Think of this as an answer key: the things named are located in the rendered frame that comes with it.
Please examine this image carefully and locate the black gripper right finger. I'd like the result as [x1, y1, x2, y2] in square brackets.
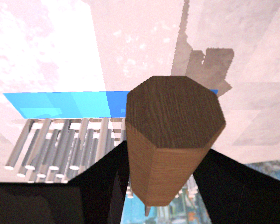
[193, 148, 280, 224]

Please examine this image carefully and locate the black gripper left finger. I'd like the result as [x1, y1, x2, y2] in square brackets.
[0, 140, 130, 224]

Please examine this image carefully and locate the blue flat strip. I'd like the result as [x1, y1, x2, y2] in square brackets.
[2, 91, 129, 119]

